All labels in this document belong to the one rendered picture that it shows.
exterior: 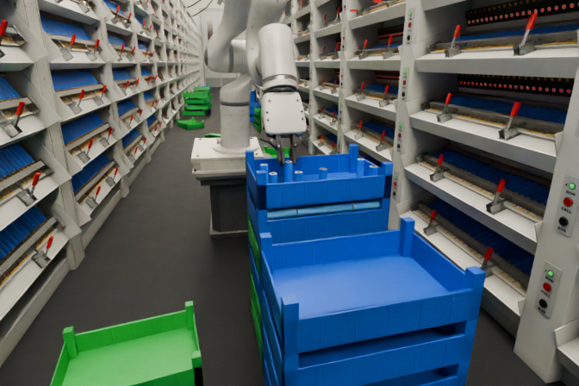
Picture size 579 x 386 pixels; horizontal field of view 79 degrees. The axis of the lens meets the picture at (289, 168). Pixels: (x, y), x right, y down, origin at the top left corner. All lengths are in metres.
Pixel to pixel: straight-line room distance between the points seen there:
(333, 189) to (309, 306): 0.27
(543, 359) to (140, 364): 0.93
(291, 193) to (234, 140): 0.73
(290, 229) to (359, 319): 0.30
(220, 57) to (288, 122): 0.59
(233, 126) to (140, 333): 0.77
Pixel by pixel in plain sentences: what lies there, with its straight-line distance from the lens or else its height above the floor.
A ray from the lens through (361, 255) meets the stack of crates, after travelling 0.72.
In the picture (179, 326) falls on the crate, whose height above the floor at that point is 0.01.
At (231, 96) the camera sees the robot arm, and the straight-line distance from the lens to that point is 1.39.
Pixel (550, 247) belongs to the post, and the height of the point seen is 0.31.
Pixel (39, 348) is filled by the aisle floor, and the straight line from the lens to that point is 1.18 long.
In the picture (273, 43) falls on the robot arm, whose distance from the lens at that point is 0.87.
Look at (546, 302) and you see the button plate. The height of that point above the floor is 0.18.
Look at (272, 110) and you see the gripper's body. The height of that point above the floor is 0.58.
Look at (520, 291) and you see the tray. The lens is 1.13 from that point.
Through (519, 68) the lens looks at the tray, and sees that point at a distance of 1.01.
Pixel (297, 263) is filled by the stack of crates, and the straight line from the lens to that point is 0.68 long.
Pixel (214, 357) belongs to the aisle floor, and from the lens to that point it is 0.99.
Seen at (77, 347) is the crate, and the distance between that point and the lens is 1.10.
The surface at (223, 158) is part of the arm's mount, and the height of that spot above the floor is 0.34.
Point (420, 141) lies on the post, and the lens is 1.44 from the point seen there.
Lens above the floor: 0.69
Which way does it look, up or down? 17 degrees down
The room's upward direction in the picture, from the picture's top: straight up
